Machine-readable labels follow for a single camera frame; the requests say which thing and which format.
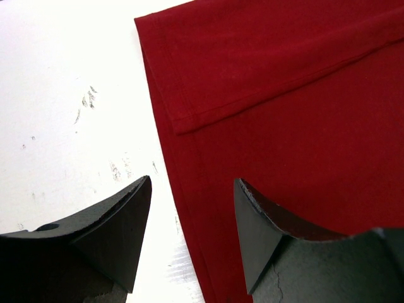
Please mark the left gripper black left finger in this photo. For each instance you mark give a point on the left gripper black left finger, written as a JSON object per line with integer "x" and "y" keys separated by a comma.
{"x": 90, "y": 256}

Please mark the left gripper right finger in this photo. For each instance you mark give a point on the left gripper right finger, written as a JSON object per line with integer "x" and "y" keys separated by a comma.
{"x": 288, "y": 259}

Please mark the red t-shirt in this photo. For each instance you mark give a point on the red t-shirt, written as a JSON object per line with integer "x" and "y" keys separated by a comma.
{"x": 302, "y": 99}

